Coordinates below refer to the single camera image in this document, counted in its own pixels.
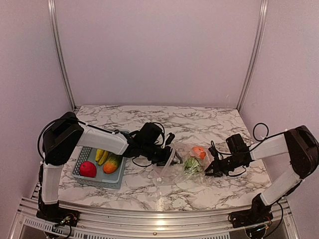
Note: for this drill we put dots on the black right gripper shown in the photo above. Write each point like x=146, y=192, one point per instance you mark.
x=216, y=166

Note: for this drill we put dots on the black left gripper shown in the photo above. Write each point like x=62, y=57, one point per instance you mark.
x=163, y=162

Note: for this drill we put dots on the orange fake fruit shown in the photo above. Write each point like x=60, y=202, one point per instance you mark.
x=199, y=152

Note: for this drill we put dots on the green fake lettuce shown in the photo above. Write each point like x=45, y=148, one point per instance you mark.
x=192, y=166

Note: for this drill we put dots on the clear polka dot zip bag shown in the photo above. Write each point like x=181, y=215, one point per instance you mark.
x=173, y=172

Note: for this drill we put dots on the orange green fake mango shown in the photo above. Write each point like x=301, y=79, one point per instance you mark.
x=112, y=164

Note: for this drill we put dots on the yellow fake banana bunch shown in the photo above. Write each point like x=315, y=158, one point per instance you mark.
x=101, y=156

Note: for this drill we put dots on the pink fake fruit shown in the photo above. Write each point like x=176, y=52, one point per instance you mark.
x=88, y=169

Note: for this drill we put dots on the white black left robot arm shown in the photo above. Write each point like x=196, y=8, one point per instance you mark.
x=58, y=140

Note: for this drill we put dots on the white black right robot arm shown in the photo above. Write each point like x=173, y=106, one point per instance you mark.
x=297, y=147

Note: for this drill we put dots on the light blue plastic basket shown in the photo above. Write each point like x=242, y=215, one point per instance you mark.
x=99, y=176

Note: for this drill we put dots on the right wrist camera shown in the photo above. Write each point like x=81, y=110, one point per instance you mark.
x=213, y=151

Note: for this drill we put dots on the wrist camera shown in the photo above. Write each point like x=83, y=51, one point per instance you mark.
x=168, y=140
x=213, y=151

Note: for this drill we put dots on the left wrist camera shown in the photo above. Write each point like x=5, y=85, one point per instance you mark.
x=168, y=140

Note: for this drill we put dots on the front aluminium rail base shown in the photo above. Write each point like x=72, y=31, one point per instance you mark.
x=102, y=223

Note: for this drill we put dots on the right aluminium frame post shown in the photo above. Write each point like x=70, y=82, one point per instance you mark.
x=254, y=55

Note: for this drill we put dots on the aluminium frame post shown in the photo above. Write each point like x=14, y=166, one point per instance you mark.
x=254, y=55
x=59, y=51

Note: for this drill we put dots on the left aluminium frame post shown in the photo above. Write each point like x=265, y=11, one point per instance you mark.
x=59, y=51

